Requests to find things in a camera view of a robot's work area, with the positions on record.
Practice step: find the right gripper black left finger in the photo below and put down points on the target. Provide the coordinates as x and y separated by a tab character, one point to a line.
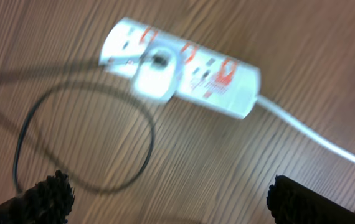
49	201

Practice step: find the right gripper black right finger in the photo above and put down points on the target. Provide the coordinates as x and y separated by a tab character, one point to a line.
291	203

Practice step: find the white USB charger plug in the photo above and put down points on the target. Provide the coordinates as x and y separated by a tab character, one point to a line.
155	77

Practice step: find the white power strip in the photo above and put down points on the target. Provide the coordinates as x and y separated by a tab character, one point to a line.
204	77

